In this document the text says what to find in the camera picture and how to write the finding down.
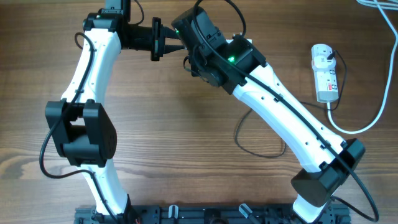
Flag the white power strip cord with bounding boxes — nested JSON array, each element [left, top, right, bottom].
[[326, 0, 398, 135]]

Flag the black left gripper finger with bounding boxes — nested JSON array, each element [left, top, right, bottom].
[[163, 45, 185, 54], [162, 27, 180, 39]]

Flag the white power strip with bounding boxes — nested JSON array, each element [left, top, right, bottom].
[[311, 44, 338, 103]]

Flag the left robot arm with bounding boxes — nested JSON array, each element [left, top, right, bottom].
[[45, 0, 181, 223]]

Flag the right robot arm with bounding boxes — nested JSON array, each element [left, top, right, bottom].
[[172, 7, 365, 223]]

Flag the white charger adapter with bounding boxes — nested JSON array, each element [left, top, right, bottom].
[[312, 55, 336, 72]]

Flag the black charging cable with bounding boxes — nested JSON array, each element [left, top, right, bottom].
[[233, 49, 348, 159]]

